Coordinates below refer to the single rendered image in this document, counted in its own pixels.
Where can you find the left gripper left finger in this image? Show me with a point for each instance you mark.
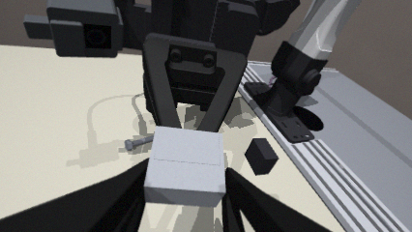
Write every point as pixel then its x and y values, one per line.
pixel 119 200

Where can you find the grey metal bolt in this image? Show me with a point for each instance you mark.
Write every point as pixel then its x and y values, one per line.
pixel 129 144

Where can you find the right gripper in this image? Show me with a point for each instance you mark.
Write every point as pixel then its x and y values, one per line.
pixel 190 70

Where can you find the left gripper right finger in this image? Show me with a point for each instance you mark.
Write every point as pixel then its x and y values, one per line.
pixel 263 212

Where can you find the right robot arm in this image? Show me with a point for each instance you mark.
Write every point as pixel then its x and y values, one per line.
pixel 94 29

